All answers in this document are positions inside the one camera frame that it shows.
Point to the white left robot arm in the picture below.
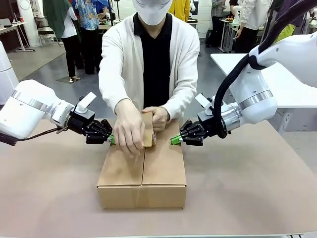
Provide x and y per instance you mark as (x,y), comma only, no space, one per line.
(27,111)

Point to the person in white jacket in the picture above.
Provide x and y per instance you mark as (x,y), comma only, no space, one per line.
(251,15)

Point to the brown desk with pink legs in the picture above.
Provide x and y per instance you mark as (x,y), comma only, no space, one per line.
(10,27)

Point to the person in purple top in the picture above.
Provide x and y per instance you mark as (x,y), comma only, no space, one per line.
(284,10)

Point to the person in blue patterned shirt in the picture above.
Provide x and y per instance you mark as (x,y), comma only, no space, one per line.
(90,17)

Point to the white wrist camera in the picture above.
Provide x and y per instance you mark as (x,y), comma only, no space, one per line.
(86,100)
(201,100)

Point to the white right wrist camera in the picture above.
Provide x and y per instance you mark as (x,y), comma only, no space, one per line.
(201,100)

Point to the person's left forearm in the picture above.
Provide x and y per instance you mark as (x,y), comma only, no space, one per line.
(180,99)

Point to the person's left hand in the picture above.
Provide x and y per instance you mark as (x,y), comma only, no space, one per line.
(161,119)

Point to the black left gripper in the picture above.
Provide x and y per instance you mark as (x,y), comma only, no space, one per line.
(79,121)

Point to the brown cardboard box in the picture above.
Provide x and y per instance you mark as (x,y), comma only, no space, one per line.
(161,173)

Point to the person in yellow jacket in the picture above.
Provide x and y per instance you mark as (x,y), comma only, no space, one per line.
(179,8)

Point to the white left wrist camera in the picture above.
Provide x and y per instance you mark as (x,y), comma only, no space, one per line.
(86,100)

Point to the person in green coat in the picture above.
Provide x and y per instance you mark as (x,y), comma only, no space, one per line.
(59,19)

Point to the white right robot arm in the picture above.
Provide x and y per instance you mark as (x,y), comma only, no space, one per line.
(252,84)

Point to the person's right hand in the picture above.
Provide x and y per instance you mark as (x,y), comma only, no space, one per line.
(128,129)

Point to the person in white cardigan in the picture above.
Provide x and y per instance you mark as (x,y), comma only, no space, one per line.
(156,62)

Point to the person in grey plaid shirt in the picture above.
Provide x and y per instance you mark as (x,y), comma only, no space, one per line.
(219,10)

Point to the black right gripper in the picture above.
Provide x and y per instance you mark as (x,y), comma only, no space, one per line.
(209,124)

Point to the white desk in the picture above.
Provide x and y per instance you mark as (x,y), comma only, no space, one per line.
(292,99)

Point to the yellow-green bag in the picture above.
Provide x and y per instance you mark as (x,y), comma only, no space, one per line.
(286,33)

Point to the brown packing tape roll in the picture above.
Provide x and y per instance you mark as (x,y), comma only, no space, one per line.
(148,131)

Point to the person's right forearm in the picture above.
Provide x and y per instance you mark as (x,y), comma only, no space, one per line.
(111,96)

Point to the white face mask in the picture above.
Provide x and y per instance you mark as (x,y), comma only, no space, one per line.
(152,12)

